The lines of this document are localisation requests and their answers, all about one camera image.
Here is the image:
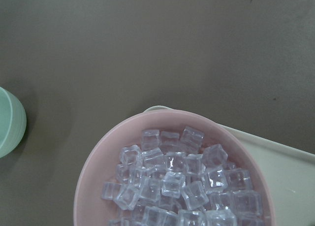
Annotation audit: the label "clear ice cubes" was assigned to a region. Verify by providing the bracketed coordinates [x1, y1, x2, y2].
[101, 126, 265, 226]

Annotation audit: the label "pink bowl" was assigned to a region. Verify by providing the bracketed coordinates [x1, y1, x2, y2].
[73, 109, 277, 226]

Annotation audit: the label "mint green bowl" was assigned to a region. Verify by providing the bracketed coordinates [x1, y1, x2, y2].
[0, 87, 27, 158]

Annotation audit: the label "cream rectangular tray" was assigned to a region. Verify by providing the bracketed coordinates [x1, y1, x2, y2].
[143, 105, 315, 226]

